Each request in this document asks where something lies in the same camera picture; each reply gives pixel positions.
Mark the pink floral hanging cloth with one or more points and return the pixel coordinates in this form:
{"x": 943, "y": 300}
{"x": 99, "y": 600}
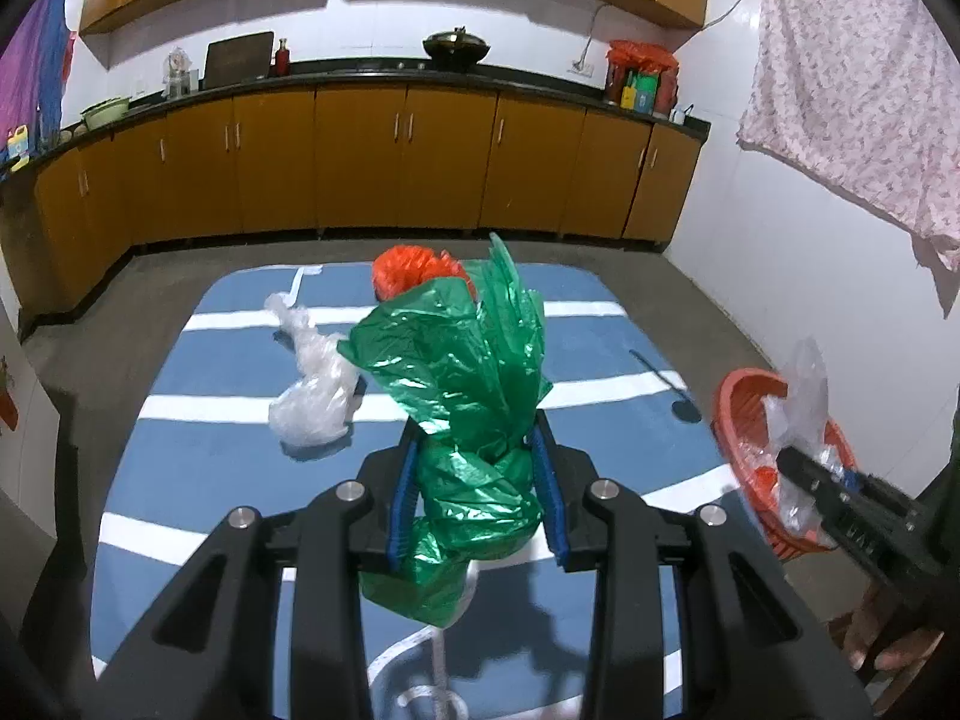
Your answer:
{"x": 862, "y": 95}

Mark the blue striped table cloth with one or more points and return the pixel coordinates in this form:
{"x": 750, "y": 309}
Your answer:
{"x": 251, "y": 407}

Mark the red bag back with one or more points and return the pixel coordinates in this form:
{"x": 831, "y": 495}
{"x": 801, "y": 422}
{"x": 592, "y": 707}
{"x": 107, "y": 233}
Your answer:
{"x": 404, "y": 267}

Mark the yellow detergent bottle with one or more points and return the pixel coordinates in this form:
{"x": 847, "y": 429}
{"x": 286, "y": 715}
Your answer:
{"x": 18, "y": 148}

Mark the green basin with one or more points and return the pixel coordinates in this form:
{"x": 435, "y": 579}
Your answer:
{"x": 105, "y": 113}

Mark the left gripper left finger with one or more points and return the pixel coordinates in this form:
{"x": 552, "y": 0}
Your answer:
{"x": 205, "y": 647}

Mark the clear plastic bag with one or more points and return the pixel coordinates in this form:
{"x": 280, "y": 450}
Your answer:
{"x": 316, "y": 410}

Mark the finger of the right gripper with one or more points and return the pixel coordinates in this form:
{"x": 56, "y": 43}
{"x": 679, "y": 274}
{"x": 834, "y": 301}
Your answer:
{"x": 823, "y": 486}
{"x": 855, "y": 480}

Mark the dark green plastic bag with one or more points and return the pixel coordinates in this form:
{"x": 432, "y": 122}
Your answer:
{"x": 462, "y": 357}

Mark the dark cutting board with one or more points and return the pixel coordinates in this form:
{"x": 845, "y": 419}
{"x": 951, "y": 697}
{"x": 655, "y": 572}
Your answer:
{"x": 242, "y": 59}

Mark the bubble wrap sheet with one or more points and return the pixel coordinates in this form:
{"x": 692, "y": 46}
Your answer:
{"x": 768, "y": 420}

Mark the red bag covered appliance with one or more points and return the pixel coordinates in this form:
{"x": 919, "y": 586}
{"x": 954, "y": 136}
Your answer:
{"x": 643, "y": 77}

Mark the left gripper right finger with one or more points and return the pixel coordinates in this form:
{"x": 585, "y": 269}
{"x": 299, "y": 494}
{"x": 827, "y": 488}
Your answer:
{"x": 750, "y": 646}

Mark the red bottle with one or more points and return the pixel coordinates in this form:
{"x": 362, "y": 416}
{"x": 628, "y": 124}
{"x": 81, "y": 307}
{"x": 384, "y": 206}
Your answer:
{"x": 282, "y": 58}

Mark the flower wall sticker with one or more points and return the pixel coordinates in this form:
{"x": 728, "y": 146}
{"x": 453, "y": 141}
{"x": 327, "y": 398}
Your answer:
{"x": 9, "y": 414}

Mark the wooden lower cabinets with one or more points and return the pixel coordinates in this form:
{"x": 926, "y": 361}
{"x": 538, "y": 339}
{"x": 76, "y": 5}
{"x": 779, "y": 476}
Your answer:
{"x": 332, "y": 158}

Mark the black counter top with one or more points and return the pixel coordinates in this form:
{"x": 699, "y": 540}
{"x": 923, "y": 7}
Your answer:
{"x": 316, "y": 74}

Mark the purple blue hanging cloth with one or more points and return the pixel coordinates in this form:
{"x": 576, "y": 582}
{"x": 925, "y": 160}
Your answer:
{"x": 35, "y": 68}

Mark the glass jar with bag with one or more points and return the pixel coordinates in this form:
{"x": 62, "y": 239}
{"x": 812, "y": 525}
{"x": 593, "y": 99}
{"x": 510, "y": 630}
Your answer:
{"x": 179, "y": 77}

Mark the black wok with lid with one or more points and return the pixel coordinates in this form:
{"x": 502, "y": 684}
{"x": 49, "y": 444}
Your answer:
{"x": 455, "y": 50}

